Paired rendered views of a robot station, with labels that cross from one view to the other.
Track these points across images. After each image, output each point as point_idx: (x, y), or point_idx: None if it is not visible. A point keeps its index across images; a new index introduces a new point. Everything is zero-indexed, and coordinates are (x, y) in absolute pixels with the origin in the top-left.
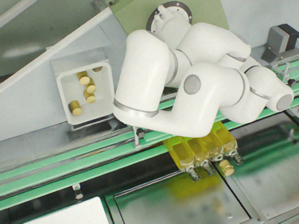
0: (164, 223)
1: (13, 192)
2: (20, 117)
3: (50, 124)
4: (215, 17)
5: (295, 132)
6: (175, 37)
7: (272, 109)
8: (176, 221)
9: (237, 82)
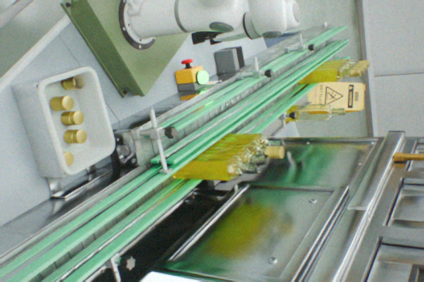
0: (258, 241)
1: None
2: None
3: (25, 208)
4: None
5: (295, 145)
6: (163, 3)
7: (291, 21)
8: (268, 233)
9: None
